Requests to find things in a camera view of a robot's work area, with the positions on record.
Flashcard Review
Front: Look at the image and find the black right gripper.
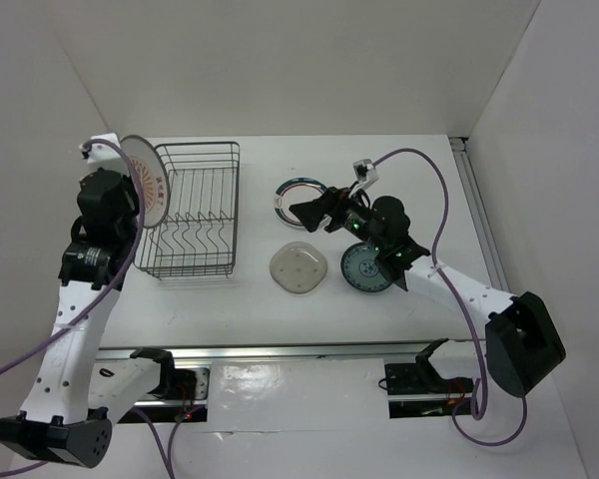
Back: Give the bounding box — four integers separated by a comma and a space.
290, 182, 386, 252

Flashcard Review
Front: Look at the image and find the green red rimmed white plate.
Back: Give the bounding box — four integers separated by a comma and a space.
274, 177, 327, 230

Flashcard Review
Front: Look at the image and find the orange sunburst white plate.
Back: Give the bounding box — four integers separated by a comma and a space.
121, 135, 171, 229

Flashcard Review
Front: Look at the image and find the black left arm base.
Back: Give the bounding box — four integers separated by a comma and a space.
149, 349, 210, 402

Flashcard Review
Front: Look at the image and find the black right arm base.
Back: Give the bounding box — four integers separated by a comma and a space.
377, 339, 474, 395

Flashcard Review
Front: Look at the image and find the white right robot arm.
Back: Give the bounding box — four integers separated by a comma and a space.
290, 187, 566, 398

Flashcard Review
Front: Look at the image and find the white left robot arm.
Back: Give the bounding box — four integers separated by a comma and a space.
0, 169, 178, 468

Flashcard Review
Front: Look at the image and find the clear glass square plate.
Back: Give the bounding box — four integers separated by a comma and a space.
269, 241, 328, 294

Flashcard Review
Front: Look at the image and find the blue white patterned plate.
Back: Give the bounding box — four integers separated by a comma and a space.
340, 242, 391, 293

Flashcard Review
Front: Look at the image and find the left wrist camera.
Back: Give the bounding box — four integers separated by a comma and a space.
80, 133, 128, 175

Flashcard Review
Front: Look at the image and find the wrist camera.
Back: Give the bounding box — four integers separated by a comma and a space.
352, 159, 378, 189
80, 133, 128, 175

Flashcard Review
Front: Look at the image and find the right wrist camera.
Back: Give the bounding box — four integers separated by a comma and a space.
352, 159, 378, 189

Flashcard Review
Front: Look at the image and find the grey wire dish rack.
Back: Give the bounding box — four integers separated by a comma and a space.
135, 141, 241, 279

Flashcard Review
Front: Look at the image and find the aluminium right side rail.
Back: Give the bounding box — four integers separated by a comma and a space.
448, 137, 509, 290

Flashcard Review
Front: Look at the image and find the aluminium rail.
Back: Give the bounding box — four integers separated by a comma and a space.
97, 341, 440, 363
448, 137, 509, 290

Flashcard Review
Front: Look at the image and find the aluminium front rail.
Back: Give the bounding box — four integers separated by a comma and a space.
97, 341, 440, 363

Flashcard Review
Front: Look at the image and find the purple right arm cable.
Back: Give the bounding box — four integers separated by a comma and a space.
371, 148, 529, 445

